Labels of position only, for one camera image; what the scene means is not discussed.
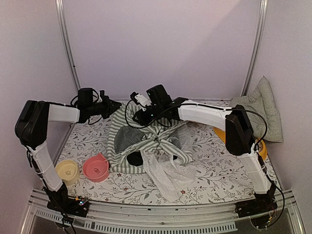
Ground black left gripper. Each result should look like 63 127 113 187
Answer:
87 95 121 118

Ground green striped pet tent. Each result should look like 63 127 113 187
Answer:
105 105 201 203

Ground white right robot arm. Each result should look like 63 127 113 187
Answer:
130 84 275 213

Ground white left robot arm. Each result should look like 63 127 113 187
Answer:
15 88 121 212

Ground pink pet bowl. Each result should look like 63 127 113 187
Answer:
82 153 110 183

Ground cream pet bowl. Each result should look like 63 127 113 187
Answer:
55 160 80 186

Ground yellow double pet bowl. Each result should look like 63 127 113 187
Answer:
213 127 268 161

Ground floral table mat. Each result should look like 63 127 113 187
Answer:
59 117 254 205

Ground green checked cushion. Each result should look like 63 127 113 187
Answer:
230 76 283 143

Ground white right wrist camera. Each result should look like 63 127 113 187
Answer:
130 92 151 108

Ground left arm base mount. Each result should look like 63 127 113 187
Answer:
47 186 89 217

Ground front aluminium rail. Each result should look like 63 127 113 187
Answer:
21 189 307 234

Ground aluminium frame post left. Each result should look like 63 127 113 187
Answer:
55 0 81 92

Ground aluminium frame post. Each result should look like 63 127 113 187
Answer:
241 0 268 96
55 0 81 92

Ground aluminium frame post right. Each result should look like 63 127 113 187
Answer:
241 0 268 96

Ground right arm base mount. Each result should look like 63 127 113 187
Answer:
234 199 277 218

